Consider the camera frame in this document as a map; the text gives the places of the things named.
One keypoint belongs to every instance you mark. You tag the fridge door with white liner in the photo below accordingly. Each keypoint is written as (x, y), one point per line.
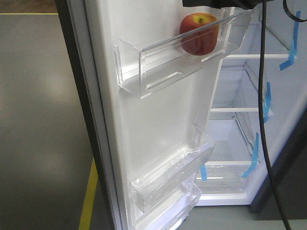
(132, 136)

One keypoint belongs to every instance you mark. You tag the red yellow apple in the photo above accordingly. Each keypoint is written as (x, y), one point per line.
(202, 42)

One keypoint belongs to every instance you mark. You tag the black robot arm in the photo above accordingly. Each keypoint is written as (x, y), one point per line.
(218, 4)

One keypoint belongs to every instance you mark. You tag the open white fridge interior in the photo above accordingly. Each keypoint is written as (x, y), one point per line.
(234, 119)

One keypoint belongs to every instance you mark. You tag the dark closed fridge section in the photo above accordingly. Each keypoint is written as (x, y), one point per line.
(290, 174)

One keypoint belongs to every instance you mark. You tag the upper clear door bin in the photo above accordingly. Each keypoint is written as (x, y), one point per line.
(146, 70)

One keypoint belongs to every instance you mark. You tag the clear door bin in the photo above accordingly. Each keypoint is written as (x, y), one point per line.
(146, 70)
(171, 209)
(150, 189)

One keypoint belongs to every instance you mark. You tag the middle clear door bin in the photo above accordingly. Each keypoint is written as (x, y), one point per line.
(150, 189)

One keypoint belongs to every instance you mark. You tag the left blue tape strip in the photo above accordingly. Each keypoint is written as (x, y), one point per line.
(203, 171)

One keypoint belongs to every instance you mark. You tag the blue tape strip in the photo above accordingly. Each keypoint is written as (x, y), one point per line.
(293, 51)
(267, 112)
(203, 171)
(254, 159)

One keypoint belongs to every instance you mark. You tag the clear crisper drawer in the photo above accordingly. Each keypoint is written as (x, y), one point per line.
(222, 179)

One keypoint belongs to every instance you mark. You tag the lower clear door bin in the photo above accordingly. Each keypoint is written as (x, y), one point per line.
(171, 209)

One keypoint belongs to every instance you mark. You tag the lower blue tape strip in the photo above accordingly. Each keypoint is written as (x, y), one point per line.
(254, 159)

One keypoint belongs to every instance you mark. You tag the middle blue tape strip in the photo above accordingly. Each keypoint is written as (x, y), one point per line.
(267, 112)

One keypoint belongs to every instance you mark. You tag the top blue tape strip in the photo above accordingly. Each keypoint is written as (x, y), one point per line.
(293, 51)

